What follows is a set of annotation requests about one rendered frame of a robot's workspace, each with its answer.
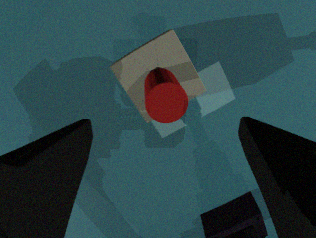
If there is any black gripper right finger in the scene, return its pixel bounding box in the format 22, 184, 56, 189
238, 118, 316, 238

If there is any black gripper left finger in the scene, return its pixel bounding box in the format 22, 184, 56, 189
0, 119, 93, 238

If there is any red cylinder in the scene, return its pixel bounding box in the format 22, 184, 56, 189
145, 67, 189, 124

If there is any tan square block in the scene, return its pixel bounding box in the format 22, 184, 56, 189
109, 30, 206, 124

